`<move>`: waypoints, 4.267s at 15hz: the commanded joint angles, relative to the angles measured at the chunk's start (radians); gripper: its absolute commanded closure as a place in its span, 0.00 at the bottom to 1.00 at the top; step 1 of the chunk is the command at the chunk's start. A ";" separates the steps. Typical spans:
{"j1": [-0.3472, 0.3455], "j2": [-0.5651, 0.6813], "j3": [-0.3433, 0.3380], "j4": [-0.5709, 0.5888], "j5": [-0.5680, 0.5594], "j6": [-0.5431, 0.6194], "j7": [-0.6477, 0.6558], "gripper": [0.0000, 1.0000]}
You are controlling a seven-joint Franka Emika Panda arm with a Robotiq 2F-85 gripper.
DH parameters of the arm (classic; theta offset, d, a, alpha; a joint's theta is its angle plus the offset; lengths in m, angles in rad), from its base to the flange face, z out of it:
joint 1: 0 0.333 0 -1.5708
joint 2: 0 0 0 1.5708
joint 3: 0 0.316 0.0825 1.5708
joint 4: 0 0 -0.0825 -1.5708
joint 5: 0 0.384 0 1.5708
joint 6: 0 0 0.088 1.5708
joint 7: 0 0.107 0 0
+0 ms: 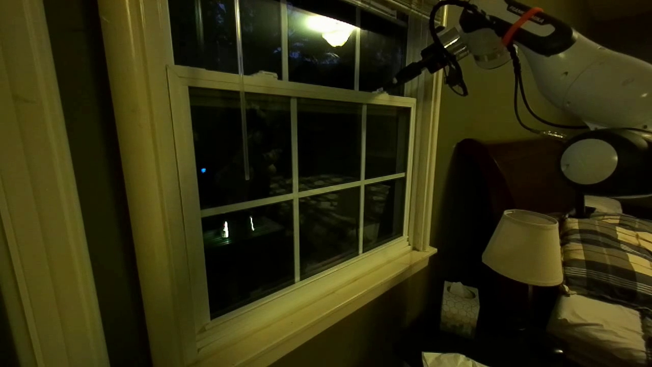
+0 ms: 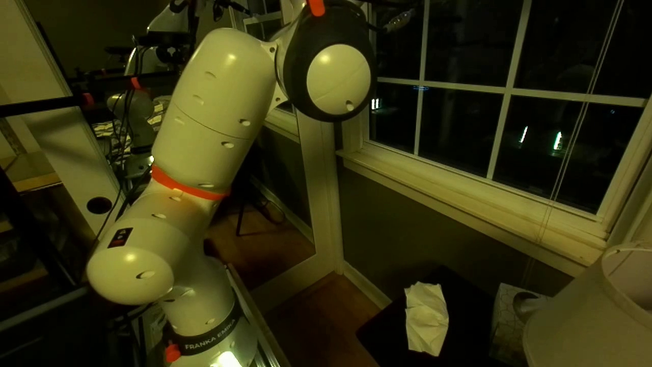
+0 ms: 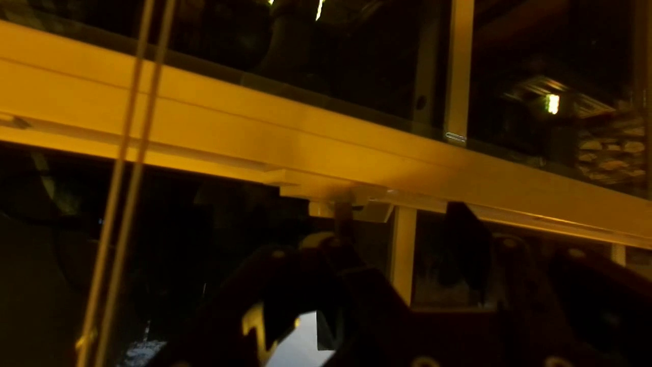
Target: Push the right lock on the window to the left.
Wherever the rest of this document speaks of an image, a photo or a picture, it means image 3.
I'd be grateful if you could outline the yellow horizontal rail beam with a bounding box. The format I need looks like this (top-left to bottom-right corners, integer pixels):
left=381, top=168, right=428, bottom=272
left=0, top=0, right=652, bottom=367

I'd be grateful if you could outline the thin blind pull cord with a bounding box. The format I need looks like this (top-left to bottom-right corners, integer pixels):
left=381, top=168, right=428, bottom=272
left=90, top=0, right=179, bottom=367
left=72, top=0, right=159, bottom=367

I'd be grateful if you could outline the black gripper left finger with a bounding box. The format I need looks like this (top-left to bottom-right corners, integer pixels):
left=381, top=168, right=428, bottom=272
left=156, top=198, right=412, bottom=367

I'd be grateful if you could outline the small bracket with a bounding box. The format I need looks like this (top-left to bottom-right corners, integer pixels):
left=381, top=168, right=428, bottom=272
left=278, top=181, right=450, bottom=223

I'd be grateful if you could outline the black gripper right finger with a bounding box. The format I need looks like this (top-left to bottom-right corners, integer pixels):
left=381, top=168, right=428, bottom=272
left=443, top=200, right=652, bottom=367

